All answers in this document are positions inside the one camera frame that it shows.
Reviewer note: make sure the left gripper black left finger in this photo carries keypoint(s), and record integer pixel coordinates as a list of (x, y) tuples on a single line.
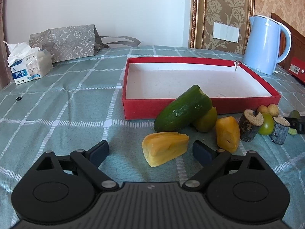
[(87, 163)]

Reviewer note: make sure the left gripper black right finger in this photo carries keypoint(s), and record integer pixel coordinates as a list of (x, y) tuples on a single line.
[(213, 163)]

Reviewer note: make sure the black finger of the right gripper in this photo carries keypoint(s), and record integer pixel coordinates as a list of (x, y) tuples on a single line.
[(297, 123)]

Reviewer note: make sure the sugarcane piece flat top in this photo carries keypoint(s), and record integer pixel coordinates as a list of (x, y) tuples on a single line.
[(280, 131)]

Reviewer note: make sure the yellow jackfruit piece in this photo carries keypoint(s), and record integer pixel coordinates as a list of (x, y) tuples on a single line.
[(227, 133), (160, 148)]

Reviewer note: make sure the green tomato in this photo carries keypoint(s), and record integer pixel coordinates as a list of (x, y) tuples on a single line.
[(267, 126), (208, 121)]

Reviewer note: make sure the whole-end green cucumber half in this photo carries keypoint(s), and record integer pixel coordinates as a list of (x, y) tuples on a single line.
[(188, 107)]

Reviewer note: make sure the cut green cucumber half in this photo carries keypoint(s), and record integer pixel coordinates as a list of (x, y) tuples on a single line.
[(295, 114)]

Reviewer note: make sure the red cardboard box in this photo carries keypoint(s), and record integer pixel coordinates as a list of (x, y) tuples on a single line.
[(297, 69)]

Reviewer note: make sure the green checked tablecloth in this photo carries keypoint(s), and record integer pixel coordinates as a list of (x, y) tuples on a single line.
[(78, 103)]

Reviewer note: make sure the brown wooden headboard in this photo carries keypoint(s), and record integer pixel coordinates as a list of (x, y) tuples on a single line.
[(297, 47)]

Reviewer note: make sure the light blue electric kettle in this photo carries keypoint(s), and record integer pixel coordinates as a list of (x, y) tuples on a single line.
[(262, 50)]

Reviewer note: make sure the red shallow cardboard tray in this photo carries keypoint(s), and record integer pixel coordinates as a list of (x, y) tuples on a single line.
[(151, 83)]

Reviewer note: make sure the cat print tissue pack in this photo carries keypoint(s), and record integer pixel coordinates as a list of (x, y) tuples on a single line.
[(27, 63)]

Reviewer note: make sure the grey patterned paper bag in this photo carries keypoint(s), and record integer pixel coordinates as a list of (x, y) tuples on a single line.
[(68, 43)]

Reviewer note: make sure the white wall switch panel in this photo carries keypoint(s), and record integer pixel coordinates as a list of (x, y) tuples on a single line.
[(225, 32)]

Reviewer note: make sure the gold ornate wall frame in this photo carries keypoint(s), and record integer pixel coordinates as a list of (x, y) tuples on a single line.
[(203, 15)]

